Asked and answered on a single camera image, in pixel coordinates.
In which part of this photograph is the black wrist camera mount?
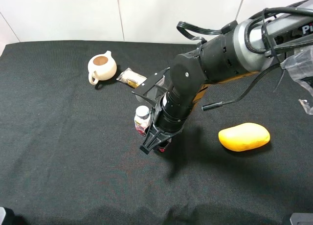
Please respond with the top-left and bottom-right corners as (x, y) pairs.
(132, 67), (170, 107)

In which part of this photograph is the yellow mango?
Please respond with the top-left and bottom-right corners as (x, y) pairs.
(218, 123), (270, 152)

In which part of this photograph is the clear plastic wrap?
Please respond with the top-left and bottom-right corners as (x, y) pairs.
(280, 47), (313, 115)

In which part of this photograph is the black table cloth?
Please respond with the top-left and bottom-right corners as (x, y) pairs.
(0, 41), (313, 225)

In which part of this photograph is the small white pill bottle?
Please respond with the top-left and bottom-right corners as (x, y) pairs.
(134, 105), (151, 136)

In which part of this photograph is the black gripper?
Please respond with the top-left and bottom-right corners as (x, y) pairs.
(139, 92), (193, 154)

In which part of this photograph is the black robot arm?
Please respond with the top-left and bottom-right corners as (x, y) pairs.
(134, 0), (313, 154)

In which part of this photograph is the wrapped snack bar packet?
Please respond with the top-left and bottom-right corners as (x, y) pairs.
(116, 68), (147, 89)

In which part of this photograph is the grey robot base left corner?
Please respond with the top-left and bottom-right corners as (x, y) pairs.
(0, 207), (6, 225)

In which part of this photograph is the cream ceramic teapot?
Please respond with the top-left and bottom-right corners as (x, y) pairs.
(88, 50), (117, 85)

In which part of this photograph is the grey robot base right corner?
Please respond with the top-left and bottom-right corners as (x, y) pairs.
(290, 213), (313, 225)

